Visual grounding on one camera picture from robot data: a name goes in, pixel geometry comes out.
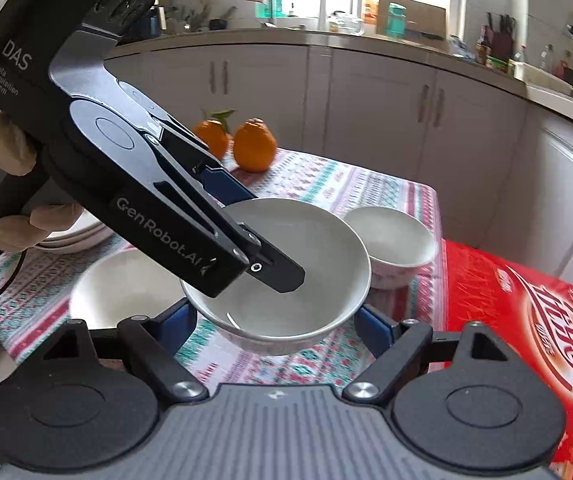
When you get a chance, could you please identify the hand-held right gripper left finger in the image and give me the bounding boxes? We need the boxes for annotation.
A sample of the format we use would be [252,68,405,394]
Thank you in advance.
[41,299,207,403]

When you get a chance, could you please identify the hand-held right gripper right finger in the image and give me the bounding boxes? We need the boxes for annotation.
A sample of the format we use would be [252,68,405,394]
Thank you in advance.
[343,305,509,403]

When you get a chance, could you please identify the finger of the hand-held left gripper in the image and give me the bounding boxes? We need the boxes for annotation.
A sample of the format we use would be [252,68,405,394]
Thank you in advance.
[216,210,307,295]
[159,120,257,207]

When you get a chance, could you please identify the white bowl with pink flowers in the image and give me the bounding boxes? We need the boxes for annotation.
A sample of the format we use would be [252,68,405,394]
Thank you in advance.
[341,206,437,289]
[180,198,371,357]

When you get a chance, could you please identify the plain white bowl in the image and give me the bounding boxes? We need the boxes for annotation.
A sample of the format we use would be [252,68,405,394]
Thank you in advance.
[69,248,187,331]

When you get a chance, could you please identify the white plate with fruit print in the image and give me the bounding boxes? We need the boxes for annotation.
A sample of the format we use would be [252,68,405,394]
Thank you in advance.
[31,237,112,252]
[46,210,102,237]
[39,225,110,245]

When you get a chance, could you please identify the person's left hand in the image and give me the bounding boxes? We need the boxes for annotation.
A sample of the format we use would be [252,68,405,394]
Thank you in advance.
[0,112,84,253]

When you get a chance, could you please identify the orange fruit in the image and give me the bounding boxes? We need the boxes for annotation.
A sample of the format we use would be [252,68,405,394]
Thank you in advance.
[234,118,276,173]

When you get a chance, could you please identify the orange with green leaves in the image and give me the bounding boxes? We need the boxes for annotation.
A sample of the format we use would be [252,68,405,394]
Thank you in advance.
[194,109,236,158]

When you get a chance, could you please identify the patterned striped tablecloth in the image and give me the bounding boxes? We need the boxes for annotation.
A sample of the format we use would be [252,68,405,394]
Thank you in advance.
[0,147,447,396]

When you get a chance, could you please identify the red cardboard box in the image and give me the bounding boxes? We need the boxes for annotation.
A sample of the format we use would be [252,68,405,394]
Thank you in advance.
[436,240,573,480]

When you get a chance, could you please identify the white kitchen cabinets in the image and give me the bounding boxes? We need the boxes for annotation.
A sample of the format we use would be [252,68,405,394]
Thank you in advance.
[101,42,573,301]

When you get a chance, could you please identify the kitchen countertop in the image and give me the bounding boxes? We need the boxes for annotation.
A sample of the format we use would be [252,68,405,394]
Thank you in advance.
[106,25,573,126]

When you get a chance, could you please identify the teal plastic bottle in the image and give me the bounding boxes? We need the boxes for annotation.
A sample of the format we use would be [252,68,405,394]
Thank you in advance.
[387,2,407,38]

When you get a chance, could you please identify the dark sauce bottle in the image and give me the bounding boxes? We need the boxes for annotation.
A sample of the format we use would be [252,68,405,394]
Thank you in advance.
[476,25,492,63]

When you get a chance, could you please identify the white rectangular tray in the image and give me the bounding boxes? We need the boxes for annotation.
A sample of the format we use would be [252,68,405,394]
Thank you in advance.
[513,62,573,97]

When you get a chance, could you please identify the black knife block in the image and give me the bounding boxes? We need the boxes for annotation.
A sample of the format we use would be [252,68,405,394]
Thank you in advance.
[486,12,515,61]

